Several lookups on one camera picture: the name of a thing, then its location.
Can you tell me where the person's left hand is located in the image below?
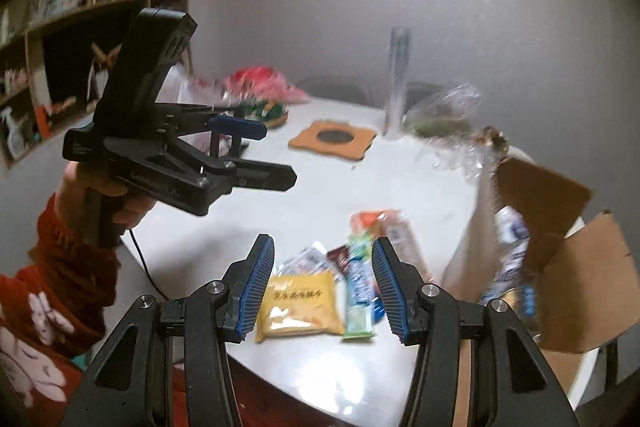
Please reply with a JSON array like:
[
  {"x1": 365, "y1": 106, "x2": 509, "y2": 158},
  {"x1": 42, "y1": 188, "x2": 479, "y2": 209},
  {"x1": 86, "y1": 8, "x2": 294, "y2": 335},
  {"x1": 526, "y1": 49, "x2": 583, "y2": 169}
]
[{"x1": 54, "y1": 161, "x2": 156, "y2": 233}]

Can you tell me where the wooden toast-shaped coaster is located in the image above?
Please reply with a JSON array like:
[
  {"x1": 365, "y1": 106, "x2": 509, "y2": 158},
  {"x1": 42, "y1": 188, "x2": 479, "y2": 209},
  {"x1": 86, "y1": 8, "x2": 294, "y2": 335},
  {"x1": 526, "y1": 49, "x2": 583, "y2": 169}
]
[{"x1": 288, "y1": 119, "x2": 378, "y2": 161}]

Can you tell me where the red floral sleeve forearm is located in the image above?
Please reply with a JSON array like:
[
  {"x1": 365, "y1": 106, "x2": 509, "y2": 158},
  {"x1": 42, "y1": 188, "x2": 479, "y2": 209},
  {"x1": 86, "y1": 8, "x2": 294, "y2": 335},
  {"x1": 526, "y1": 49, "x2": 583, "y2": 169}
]
[{"x1": 1, "y1": 198, "x2": 119, "y2": 426}]

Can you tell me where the grey chair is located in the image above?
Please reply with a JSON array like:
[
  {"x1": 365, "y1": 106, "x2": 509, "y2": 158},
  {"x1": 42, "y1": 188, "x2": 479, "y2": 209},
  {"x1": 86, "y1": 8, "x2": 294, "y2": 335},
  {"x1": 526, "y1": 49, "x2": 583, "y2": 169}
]
[
  {"x1": 297, "y1": 76, "x2": 374, "y2": 106},
  {"x1": 406, "y1": 82, "x2": 444, "y2": 109}
]

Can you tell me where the orange clear snack bag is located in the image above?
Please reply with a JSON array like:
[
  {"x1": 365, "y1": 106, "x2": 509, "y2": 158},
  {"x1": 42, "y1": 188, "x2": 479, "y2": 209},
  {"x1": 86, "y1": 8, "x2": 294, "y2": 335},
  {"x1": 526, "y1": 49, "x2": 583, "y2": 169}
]
[{"x1": 349, "y1": 209, "x2": 433, "y2": 282}]

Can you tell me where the brown blue chocolate bar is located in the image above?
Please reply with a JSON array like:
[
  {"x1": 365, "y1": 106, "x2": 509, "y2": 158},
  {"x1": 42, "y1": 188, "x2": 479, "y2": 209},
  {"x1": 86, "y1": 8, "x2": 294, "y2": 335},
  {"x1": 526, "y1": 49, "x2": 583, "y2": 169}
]
[{"x1": 326, "y1": 245, "x2": 349, "y2": 277}]

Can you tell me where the crumpled clear wrapper gold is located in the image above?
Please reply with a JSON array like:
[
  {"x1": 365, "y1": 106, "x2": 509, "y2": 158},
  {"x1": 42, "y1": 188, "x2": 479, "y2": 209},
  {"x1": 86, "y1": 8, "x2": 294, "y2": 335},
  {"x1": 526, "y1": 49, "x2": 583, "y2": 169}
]
[{"x1": 473, "y1": 126, "x2": 510, "y2": 162}]

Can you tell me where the green candy pack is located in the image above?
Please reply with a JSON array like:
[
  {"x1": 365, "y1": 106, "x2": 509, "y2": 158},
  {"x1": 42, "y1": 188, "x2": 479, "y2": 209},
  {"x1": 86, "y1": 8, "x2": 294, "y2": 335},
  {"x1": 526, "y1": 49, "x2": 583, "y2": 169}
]
[{"x1": 240, "y1": 98, "x2": 288, "y2": 129}]

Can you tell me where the pink red snack bag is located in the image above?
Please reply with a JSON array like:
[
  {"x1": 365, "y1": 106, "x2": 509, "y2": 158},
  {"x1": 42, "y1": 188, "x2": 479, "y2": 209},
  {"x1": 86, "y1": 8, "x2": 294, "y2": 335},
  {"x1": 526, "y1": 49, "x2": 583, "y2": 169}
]
[{"x1": 224, "y1": 66, "x2": 309, "y2": 104}]

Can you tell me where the tall clear plastic tube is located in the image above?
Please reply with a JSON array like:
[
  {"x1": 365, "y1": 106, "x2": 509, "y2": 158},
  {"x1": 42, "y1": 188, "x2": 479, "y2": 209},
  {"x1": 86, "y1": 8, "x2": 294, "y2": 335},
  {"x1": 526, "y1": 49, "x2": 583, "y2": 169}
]
[{"x1": 383, "y1": 27, "x2": 411, "y2": 141}]

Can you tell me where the yellow cheese cracker pack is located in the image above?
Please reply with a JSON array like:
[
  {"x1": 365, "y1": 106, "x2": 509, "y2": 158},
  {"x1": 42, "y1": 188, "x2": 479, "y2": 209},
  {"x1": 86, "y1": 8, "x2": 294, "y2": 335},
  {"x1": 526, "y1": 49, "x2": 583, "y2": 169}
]
[{"x1": 255, "y1": 271, "x2": 344, "y2": 343}]

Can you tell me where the brown cardboard box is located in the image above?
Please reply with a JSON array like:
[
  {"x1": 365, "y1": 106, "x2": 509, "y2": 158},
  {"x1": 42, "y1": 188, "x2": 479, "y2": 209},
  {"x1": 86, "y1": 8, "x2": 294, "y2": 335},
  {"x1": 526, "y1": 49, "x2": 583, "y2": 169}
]
[{"x1": 439, "y1": 156, "x2": 639, "y2": 405}]

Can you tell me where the clear dotted plastic bag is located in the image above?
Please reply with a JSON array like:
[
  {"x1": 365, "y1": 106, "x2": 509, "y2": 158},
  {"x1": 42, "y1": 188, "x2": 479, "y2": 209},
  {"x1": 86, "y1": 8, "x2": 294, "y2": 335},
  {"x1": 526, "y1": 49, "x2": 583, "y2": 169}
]
[{"x1": 404, "y1": 83, "x2": 494, "y2": 181}]

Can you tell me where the green white wafer bar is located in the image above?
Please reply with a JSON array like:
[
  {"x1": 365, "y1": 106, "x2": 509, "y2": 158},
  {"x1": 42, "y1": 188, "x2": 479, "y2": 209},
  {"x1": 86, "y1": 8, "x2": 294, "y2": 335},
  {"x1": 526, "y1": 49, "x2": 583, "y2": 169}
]
[{"x1": 344, "y1": 234, "x2": 375, "y2": 340}]

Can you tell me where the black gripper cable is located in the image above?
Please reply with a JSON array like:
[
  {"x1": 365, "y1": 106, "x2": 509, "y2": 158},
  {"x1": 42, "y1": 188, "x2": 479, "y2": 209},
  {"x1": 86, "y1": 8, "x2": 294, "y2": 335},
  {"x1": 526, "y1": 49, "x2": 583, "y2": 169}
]
[{"x1": 128, "y1": 229, "x2": 172, "y2": 303}]

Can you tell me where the black phone stand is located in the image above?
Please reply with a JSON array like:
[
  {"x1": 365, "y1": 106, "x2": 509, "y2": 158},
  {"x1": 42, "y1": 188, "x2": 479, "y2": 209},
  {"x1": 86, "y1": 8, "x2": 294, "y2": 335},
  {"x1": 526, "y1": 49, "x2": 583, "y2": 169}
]
[{"x1": 208, "y1": 131, "x2": 247, "y2": 158}]

